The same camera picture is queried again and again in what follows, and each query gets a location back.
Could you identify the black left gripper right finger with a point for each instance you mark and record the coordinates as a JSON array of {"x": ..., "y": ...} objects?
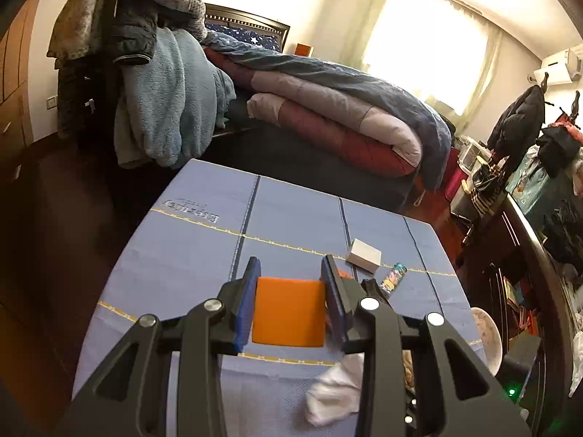
[{"x": 455, "y": 394}]

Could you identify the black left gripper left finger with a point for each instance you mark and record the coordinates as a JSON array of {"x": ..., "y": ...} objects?
[{"x": 127, "y": 394}]

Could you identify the white tissue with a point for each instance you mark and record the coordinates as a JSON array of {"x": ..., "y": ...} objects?
[{"x": 337, "y": 392}]

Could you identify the colourful printed lighter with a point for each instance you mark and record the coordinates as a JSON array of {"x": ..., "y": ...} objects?
[{"x": 392, "y": 279}]

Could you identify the orange sponge block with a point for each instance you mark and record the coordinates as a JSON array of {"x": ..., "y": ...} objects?
[{"x": 289, "y": 312}]

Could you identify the white floral trash bin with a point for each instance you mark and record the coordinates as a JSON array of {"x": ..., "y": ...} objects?
[{"x": 490, "y": 339}]

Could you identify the dark wooden cabinet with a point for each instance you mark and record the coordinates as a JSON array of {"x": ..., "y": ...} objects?
[{"x": 506, "y": 271}]

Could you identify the small white box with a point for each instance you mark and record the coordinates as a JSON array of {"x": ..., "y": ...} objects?
[{"x": 364, "y": 256}]

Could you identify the blue table cloth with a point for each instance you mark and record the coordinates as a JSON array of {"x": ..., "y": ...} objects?
[{"x": 202, "y": 231}]

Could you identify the pile of dark clothes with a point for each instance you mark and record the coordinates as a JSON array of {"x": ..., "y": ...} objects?
[{"x": 563, "y": 235}]

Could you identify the teal printed bag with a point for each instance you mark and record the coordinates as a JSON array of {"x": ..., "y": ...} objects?
[{"x": 526, "y": 185}]

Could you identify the orange wooden wardrobe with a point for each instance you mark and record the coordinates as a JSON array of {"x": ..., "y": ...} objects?
[{"x": 16, "y": 128}]

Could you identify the black coat on rack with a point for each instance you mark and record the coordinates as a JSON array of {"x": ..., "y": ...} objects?
[{"x": 517, "y": 129}]

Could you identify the folded pink red quilt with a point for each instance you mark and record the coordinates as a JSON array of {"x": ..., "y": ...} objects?
[{"x": 361, "y": 134}]

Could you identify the bed with dark sheet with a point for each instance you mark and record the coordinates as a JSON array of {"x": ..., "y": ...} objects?
[{"x": 261, "y": 148}]

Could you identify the red clothes on rack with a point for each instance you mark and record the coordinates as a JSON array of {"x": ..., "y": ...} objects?
[{"x": 564, "y": 120}]

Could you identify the light blue fleece blanket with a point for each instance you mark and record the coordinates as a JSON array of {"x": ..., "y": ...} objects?
[{"x": 170, "y": 107}]

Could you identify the blue duvet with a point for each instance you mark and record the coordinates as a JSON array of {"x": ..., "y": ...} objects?
[{"x": 425, "y": 121}]

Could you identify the white air conditioner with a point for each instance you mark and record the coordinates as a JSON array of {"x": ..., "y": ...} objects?
[{"x": 561, "y": 68}]

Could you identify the sheer window curtain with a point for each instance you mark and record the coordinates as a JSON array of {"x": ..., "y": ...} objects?
[{"x": 439, "y": 51}]

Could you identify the grey knitted blanket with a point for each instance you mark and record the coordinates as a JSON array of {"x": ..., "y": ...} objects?
[{"x": 124, "y": 29}]

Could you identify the orange bedside box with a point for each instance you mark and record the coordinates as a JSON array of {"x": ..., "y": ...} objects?
[{"x": 303, "y": 50}]

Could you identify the dark wooden headboard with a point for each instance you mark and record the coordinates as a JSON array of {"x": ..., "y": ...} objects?
[{"x": 247, "y": 27}]

